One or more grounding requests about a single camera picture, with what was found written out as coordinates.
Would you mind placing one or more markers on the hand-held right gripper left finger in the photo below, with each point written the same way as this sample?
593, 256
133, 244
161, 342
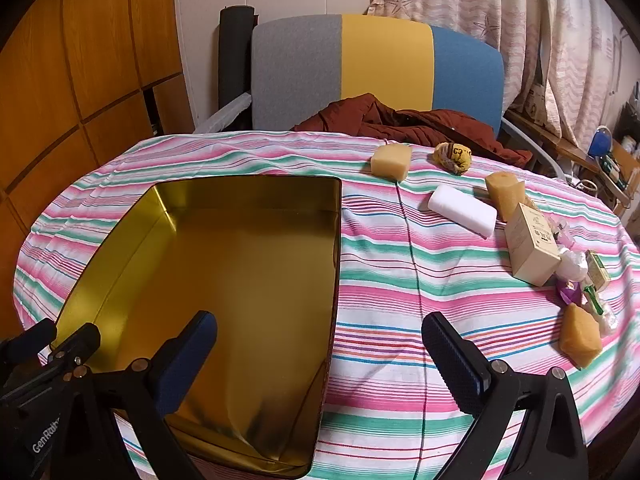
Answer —
192, 360

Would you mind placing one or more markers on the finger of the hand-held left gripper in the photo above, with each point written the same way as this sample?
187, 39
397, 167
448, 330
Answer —
75, 342
30, 336

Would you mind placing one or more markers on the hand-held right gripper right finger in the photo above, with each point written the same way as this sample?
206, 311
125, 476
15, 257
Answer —
457, 365

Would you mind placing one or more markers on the gold metal tin box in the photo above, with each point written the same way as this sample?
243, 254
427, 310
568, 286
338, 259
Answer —
240, 270

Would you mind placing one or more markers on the purple snack packet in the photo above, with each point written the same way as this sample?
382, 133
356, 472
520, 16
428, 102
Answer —
569, 292

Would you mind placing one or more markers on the large green-edged cracker packet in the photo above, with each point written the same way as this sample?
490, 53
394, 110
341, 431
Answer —
597, 306

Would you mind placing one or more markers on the yellow sponge block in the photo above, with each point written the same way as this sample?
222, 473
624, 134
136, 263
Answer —
580, 337
391, 162
502, 190

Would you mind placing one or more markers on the pink green striped tablecloth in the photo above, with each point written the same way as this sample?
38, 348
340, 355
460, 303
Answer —
380, 270

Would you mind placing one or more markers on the beige cardboard box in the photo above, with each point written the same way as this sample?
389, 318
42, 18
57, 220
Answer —
530, 250

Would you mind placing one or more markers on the white plastic bag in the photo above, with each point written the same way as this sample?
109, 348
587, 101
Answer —
572, 265

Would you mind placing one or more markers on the white foam block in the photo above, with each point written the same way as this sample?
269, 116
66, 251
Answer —
462, 208

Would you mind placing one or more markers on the green tea box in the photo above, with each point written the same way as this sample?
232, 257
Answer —
597, 271

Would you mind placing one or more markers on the yellow bear-face snack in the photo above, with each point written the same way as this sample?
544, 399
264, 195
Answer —
452, 158

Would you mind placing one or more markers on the wooden side table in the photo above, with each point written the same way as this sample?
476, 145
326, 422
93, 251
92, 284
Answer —
565, 147

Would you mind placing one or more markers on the dark red jacket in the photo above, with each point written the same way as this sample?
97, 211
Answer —
425, 122

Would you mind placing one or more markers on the blue round object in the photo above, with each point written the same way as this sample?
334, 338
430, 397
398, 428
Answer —
600, 142

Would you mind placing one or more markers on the beige printed paper bag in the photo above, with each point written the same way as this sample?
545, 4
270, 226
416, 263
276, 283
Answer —
537, 97

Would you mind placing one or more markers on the orange wooden wardrobe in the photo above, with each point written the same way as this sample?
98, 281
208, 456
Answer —
75, 60

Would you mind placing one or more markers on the black rolled mat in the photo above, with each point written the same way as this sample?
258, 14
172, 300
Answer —
235, 50

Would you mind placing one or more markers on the grey yellow blue chair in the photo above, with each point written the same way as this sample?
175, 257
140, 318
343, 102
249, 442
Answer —
385, 60

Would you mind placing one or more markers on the pink patterned curtain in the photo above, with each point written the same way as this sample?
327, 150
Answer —
475, 0

